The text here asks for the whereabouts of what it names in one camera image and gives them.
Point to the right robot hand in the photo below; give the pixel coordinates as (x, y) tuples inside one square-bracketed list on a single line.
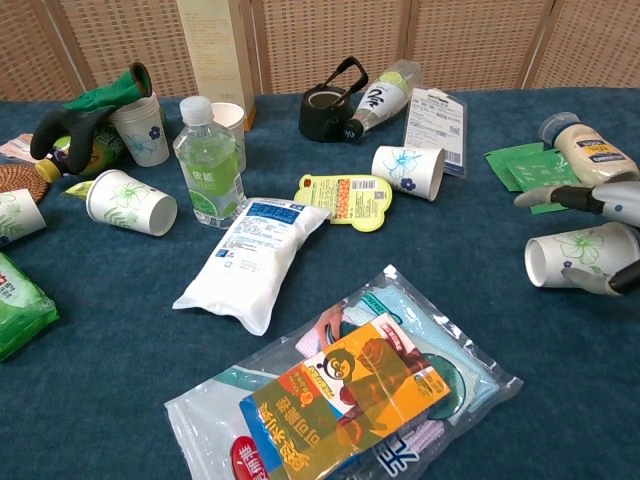
[(620, 202)]

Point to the paper cup with green leaf print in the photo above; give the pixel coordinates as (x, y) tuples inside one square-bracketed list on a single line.
[(575, 252)]

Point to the paper cup with blue flower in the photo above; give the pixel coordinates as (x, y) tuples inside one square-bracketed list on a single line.
[(405, 167)]

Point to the plain white paper cup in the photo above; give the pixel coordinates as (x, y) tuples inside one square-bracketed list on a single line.
[(231, 117)]

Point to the paper cup with green flower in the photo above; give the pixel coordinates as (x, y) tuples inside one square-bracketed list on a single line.
[(125, 200)]

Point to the paper cup with green leaves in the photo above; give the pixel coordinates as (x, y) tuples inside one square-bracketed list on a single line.
[(17, 217)]

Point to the mayonnaise squeeze bottle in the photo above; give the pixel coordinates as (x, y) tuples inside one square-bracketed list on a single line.
[(592, 152)]

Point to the green tea sachet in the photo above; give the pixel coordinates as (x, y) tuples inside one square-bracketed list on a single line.
[(500, 161), (545, 170)]

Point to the clear blister pack blue label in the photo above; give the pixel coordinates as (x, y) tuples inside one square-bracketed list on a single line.
[(435, 125)]

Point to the woven rattan folding screen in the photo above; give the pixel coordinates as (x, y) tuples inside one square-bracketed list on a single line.
[(475, 40)]

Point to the clear bag of cleaning cloths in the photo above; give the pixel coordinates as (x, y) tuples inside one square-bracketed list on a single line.
[(450, 345)]

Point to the yellow-green product tag card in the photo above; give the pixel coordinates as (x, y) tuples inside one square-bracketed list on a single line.
[(350, 197)]

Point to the orange and blue carton box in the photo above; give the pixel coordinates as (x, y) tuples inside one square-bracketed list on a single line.
[(345, 400)]

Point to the white pouch with blue label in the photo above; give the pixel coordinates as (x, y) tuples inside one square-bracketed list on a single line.
[(255, 260)]

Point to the clear water bottle green label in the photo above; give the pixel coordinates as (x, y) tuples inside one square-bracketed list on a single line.
[(207, 165)]

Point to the tall cream cardboard box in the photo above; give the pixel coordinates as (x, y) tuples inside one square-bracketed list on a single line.
[(215, 50)]

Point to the stacked paper cups blue flower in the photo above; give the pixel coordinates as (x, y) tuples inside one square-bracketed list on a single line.
[(145, 135)]

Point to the green tea bottle yellow cap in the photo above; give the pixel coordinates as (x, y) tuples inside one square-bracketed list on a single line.
[(102, 155)]

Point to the blue table cloth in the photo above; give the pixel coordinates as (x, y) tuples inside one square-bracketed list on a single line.
[(125, 390)]

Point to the small yellow-green sachet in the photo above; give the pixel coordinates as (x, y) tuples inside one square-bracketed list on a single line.
[(79, 189)]

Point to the green and black work glove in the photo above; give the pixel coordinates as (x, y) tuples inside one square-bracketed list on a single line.
[(80, 127)]

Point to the round rattan coaster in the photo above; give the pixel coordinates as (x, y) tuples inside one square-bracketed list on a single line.
[(20, 182)]

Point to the pink and white packet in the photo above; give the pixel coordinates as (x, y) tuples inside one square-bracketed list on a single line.
[(15, 147)]

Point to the green wet wipes pack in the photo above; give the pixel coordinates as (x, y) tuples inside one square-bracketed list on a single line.
[(17, 310)]

